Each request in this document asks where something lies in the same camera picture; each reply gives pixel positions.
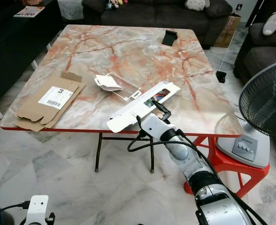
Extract black cabinet with white legs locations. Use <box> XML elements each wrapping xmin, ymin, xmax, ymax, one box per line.
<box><xmin>0</xmin><ymin>0</ymin><xmax>64</xmax><ymax>120</ymax></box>

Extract upright brown cardboard box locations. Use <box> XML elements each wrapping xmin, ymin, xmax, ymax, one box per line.
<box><xmin>213</xmin><ymin>15</ymin><xmax>242</xmax><ymax>48</ymax></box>

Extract small black phone stand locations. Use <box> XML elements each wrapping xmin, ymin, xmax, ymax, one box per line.
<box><xmin>161</xmin><ymin>30</ymin><xmax>178</xmax><ymax>46</ymax></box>

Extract grey fan with black grille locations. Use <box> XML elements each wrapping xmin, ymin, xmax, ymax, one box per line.
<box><xmin>216</xmin><ymin>59</ymin><xmax>276</xmax><ymax>169</ymax></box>

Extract small grey white plush toy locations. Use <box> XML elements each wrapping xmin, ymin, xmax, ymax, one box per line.
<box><xmin>184</xmin><ymin>0</ymin><xmax>211</xmax><ymax>11</ymax></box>

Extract colourful small plush toys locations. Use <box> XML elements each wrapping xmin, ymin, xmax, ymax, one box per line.
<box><xmin>105</xmin><ymin>0</ymin><xmax>130</xmax><ymax>10</ymax></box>

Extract white lace cloth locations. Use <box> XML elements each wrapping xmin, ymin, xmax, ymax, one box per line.
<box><xmin>57</xmin><ymin>0</ymin><xmax>85</xmax><ymax>21</ymax></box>

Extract dark grey fabric sofa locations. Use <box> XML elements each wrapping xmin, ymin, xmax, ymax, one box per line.
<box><xmin>82</xmin><ymin>0</ymin><xmax>235</xmax><ymax>47</ymax></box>

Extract red and white magazine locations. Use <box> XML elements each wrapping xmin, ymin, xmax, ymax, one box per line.
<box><xmin>13</xmin><ymin>6</ymin><xmax>45</xmax><ymax>19</ymax></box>

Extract thin cable with black plug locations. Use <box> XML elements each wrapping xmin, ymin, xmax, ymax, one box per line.
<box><xmin>216</xmin><ymin>26</ymin><xmax>243</xmax><ymax>84</ymax></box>

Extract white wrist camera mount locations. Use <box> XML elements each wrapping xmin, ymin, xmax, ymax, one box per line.
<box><xmin>24</xmin><ymin>195</ymin><xmax>50</xmax><ymax>225</ymax></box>
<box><xmin>140</xmin><ymin>113</ymin><xmax>172</xmax><ymax>139</ymax></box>

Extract black metal table leg frame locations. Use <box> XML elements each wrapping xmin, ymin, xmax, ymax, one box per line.
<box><xmin>96</xmin><ymin>132</ymin><xmax>156</xmax><ymax>173</ymax></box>

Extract clear plastic blister packaging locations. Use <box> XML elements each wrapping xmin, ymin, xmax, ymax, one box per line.
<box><xmin>94</xmin><ymin>73</ymin><xmax>142</xmax><ymax>101</ymax></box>

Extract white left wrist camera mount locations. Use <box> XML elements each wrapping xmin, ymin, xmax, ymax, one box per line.
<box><xmin>24</xmin><ymin>195</ymin><xmax>50</xmax><ymax>225</ymax></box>

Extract flattened brown cardboard box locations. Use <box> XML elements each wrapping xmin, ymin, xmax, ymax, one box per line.
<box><xmin>12</xmin><ymin>71</ymin><xmax>86</xmax><ymax>133</ymax></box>

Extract red plastic stool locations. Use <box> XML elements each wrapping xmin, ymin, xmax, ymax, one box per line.
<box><xmin>184</xmin><ymin>135</ymin><xmax>270</xmax><ymax>198</ymax></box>

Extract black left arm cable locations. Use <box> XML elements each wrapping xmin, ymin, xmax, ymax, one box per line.
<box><xmin>0</xmin><ymin>200</ymin><xmax>31</xmax><ymax>221</ymax></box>

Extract dark grey sofa cushion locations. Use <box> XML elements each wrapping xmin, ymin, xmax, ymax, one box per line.
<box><xmin>205</xmin><ymin>0</ymin><xmax>234</xmax><ymax>18</ymax></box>

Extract long white carton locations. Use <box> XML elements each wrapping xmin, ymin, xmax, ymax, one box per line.
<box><xmin>107</xmin><ymin>81</ymin><xmax>181</xmax><ymax>133</ymax></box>

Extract dark grey armchair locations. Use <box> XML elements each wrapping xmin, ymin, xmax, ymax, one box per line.
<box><xmin>233</xmin><ymin>21</ymin><xmax>276</xmax><ymax>86</ymax></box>

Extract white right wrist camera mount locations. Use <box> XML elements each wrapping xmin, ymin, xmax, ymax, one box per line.
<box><xmin>140</xmin><ymin>113</ymin><xmax>172</xmax><ymax>139</ymax></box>

